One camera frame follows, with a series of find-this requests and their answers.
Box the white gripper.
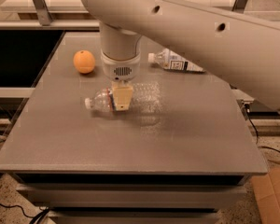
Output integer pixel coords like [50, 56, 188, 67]
[101, 52, 140, 111]

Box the clear bottle with white label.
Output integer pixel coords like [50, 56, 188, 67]
[147, 49, 204, 73]

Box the metal railing frame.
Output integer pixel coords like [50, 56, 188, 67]
[0, 0, 269, 31]

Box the clear bottle with red label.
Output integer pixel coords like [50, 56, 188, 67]
[84, 82, 161, 112]

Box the black cable right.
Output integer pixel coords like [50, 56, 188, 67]
[244, 103, 280, 166]

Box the brown cardboard box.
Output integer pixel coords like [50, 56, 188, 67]
[251, 166, 280, 224]

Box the black floor cable left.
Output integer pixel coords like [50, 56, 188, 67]
[0, 197, 50, 224]

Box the grey drawer cabinet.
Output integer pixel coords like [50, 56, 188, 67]
[17, 183, 245, 224]

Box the orange fruit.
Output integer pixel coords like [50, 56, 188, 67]
[73, 50, 95, 74]

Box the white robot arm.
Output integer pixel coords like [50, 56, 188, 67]
[81, 0, 280, 114]

